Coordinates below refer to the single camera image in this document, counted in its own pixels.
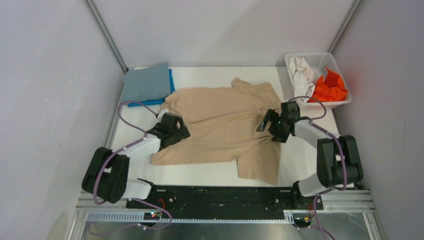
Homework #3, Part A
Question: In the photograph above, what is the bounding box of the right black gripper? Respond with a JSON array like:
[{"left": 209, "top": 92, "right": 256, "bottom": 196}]
[{"left": 257, "top": 108, "right": 290, "bottom": 143}]

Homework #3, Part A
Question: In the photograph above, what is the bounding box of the beige t-shirt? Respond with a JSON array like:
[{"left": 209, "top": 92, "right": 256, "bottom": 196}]
[{"left": 151, "top": 78, "right": 281, "bottom": 185}]

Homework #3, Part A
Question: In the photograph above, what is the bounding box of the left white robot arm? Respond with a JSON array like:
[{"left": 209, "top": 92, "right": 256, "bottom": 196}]
[{"left": 81, "top": 112, "right": 191, "bottom": 208}]

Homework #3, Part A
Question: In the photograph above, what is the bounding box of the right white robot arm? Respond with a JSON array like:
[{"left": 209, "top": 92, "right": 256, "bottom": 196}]
[{"left": 256, "top": 101, "right": 364, "bottom": 209}]

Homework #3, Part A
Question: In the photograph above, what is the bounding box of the folded blue t-shirt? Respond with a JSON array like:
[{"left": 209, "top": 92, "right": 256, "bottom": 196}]
[{"left": 127, "top": 68, "right": 176, "bottom": 108}]

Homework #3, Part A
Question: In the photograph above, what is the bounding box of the folded grey t-shirt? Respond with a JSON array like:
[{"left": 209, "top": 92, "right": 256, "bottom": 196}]
[{"left": 121, "top": 62, "right": 173, "bottom": 106}]

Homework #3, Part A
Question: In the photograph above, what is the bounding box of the white crumpled t-shirt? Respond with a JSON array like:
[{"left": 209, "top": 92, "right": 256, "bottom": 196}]
[{"left": 288, "top": 56, "right": 316, "bottom": 103}]

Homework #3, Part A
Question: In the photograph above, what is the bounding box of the orange crumpled t-shirt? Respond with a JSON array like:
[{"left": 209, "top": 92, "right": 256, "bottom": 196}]
[{"left": 307, "top": 66, "right": 349, "bottom": 103}]

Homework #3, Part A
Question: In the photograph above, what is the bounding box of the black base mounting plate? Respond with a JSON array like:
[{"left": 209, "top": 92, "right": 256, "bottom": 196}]
[{"left": 126, "top": 185, "right": 324, "bottom": 222}]

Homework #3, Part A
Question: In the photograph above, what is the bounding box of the left controller board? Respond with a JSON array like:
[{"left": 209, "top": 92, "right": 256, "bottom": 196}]
[{"left": 143, "top": 211, "right": 161, "bottom": 221}]

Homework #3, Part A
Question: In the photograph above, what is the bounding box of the controller board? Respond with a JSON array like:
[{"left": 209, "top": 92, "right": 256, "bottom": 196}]
[
  {"left": 143, "top": 211, "right": 161, "bottom": 221},
  {"left": 292, "top": 217, "right": 313, "bottom": 229}
]

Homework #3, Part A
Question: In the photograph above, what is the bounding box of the right controller board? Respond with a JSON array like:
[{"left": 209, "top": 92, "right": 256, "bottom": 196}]
[{"left": 292, "top": 217, "right": 313, "bottom": 229}]

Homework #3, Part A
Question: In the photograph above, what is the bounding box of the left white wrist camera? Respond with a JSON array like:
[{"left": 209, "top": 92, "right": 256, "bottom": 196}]
[{"left": 156, "top": 108, "right": 169, "bottom": 122}]

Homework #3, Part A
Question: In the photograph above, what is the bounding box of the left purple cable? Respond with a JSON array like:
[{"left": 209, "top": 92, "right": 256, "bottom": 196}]
[{"left": 86, "top": 100, "right": 174, "bottom": 237}]

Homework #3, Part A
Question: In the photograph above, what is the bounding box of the aluminium frame rail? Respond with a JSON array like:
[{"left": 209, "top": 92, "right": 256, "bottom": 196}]
[{"left": 67, "top": 185, "right": 387, "bottom": 240}]

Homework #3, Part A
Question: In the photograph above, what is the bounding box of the left corner aluminium post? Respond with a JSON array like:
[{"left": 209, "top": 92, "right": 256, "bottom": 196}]
[{"left": 83, "top": 0, "right": 129, "bottom": 74}]

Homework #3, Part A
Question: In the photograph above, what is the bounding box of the corner aluminium post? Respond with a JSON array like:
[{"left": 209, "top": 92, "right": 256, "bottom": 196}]
[
  {"left": 327, "top": 0, "right": 365, "bottom": 54},
  {"left": 83, "top": 0, "right": 129, "bottom": 74}
]

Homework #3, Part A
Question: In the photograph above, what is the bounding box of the right corner aluminium post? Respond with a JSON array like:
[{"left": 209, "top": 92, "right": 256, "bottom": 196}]
[{"left": 327, "top": 0, "right": 365, "bottom": 54}]

